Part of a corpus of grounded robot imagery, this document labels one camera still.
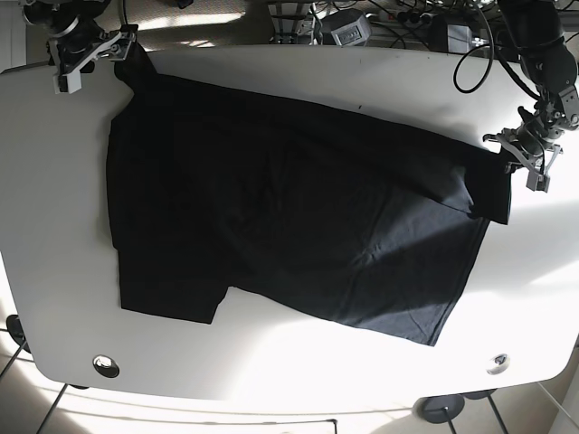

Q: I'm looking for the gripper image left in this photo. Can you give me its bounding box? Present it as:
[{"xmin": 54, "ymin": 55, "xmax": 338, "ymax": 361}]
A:
[{"xmin": 48, "ymin": 24, "xmax": 138, "ymax": 74}]

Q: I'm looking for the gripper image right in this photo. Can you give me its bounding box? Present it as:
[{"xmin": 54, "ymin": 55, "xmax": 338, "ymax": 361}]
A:
[{"xmin": 482, "ymin": 127, "xmax": 563, "ymax": 176}]

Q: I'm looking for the black T-shirt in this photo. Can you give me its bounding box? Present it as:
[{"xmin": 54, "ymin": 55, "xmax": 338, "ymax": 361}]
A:
[{"xmin": 106, "ymin": 46, "xmax": 511, "ymax": 345}]

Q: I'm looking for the right silver table grommet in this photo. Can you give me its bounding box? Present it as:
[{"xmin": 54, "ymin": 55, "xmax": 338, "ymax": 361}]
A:
[{"xmin": 485, "ymin": 353, "xmax": 511, "ymax": 375}]

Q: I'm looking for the silver table grommet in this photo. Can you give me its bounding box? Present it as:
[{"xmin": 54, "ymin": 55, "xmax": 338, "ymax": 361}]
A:
[
  {"xmin": 92, "ymin": 354, "xmax": 120, "ymax": 379},
  {"xmin": 485, "ymin": 353, "xmax": 511, "ymax": 375}
]

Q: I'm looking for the black power box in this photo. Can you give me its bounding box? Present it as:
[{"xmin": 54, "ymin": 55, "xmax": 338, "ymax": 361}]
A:
[{"xmin": 321, "ymin": 9, "xmax": 372, "ymax": 47}]

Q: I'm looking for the round black stand base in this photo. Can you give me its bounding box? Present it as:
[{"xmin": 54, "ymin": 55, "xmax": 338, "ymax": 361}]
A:
[{"xmin": 413, "ymin": 394, "xmax": 465, "ymax": 424}]

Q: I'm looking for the left silver table grommet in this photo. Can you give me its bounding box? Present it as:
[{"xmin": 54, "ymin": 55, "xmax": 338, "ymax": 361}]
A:
[{"xmin": 92, "ymin": 354, "xmax": 120, "ymax": 379}]

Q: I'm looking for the grey wrist camera image right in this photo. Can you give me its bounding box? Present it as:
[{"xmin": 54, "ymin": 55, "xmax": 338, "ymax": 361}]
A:
[{"xmin": 526, "ymin": 171, "xmax": 550, "ymax": 193}]

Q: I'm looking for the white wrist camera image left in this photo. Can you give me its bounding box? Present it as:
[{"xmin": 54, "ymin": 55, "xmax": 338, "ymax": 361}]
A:
[{"xmin": 53, "ymin": 71, "xmax": 81, "ymax": 94}]

